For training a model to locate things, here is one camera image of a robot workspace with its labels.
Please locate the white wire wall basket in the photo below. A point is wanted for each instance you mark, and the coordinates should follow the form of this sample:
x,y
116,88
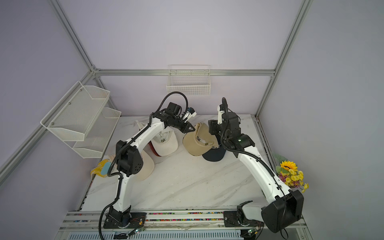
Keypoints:
x,y
191,80

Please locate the white baseball cap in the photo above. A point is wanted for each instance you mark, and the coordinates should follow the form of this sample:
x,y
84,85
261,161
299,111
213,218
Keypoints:
x,y
161,137

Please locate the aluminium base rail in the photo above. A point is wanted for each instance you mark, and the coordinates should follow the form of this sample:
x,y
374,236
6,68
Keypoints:
x,y
159,220

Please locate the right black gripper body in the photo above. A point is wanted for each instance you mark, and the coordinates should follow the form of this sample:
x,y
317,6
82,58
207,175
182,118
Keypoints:
x,y
217,129

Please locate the dark red baseball cap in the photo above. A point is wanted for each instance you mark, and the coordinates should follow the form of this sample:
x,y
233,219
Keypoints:
x,y
151,150

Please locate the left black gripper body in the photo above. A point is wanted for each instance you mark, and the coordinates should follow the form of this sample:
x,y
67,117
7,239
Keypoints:
x,y
183,126

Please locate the dark navy baseball cap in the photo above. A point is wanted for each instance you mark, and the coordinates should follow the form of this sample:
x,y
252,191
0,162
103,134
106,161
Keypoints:
x,y
215,155

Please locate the aluminium frame rails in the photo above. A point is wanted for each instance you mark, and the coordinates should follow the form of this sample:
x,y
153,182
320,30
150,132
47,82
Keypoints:
x,y
9,167

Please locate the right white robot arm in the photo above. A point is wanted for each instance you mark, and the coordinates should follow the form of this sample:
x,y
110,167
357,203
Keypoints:
x,y
284,205

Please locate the yellow object behind arm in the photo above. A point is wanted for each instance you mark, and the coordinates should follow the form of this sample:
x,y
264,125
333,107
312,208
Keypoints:
x,y
97,170

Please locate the beige baseball cap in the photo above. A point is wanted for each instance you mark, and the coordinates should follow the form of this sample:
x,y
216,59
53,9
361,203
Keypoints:
x,y
147,169

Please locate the khaki tan baseball cap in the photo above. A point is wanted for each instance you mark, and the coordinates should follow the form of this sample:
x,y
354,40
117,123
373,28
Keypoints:
x,y
200,141

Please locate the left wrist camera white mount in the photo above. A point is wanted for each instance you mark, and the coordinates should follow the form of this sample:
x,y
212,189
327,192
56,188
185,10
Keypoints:
x,y
189,114

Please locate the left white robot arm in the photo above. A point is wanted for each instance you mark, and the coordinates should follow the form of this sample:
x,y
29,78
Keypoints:
x,y
129,161

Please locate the white mesh two-tier shelf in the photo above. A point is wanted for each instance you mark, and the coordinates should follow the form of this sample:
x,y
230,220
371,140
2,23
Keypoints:
x,y
82,120

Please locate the sunflower bouquet in vase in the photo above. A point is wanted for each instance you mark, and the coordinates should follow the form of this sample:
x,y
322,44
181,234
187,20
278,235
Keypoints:
x,y
289,173

